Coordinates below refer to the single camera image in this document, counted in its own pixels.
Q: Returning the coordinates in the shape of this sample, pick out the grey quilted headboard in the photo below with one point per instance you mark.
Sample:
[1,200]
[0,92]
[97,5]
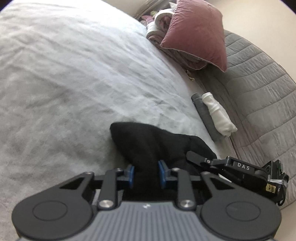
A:
[259,96]

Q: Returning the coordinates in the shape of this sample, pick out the pink velvet pillow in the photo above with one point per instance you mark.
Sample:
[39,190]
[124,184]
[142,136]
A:
[196,29]

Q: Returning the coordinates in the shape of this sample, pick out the folded white garment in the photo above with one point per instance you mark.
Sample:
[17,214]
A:
[220,118]

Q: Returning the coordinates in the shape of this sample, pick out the folded white pink quilt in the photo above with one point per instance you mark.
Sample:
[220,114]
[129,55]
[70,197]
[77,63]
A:
[157,24]

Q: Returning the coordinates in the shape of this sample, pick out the folded grey garment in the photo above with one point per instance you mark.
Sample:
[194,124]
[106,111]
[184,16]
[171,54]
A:
[206,118]

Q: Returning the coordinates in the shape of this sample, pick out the black garment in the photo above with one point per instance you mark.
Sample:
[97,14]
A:
[143,146]

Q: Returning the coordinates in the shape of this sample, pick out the grey bed sheet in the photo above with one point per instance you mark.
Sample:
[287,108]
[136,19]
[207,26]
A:
[69,69]

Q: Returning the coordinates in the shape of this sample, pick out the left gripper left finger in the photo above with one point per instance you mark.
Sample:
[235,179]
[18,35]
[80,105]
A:
[122,178]

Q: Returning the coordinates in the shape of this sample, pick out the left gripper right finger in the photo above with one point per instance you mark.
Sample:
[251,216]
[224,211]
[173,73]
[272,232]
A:
[175,177]

